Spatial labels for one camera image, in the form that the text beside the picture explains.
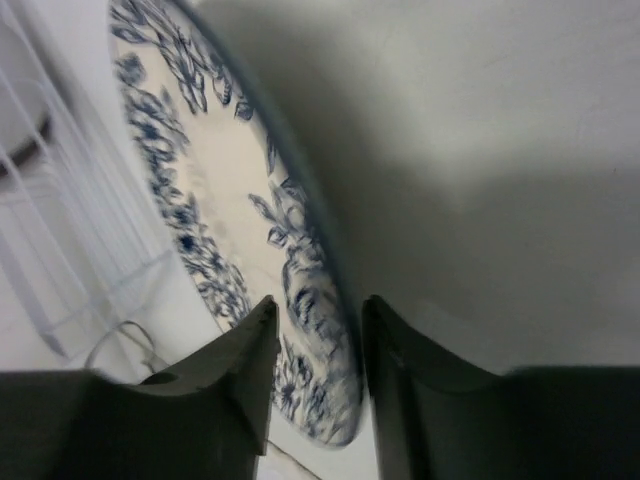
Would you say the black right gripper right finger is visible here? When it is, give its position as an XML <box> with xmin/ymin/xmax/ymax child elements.
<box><xmin>362</xmin><ymin>296</ymin><xmax>639</xmax><ymax>479</ymax></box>

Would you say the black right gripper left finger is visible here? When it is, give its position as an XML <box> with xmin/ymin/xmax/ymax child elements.
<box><xmin>1</xmin><ymin>297</ymin><xmax>279</xmax><ymax>479</ymax></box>

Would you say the grey speckled round plate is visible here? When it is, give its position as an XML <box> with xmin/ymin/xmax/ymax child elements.
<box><xmin>108</xmin><ymin>1</ymin><xmax>363</xmax><ymax>447</ymax></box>

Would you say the clear plastic dish rack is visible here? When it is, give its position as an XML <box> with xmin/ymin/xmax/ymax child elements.
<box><xmin>0</xmin><ymin>0</ymin><xmax>176</xmax><ymax>359</ymax></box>

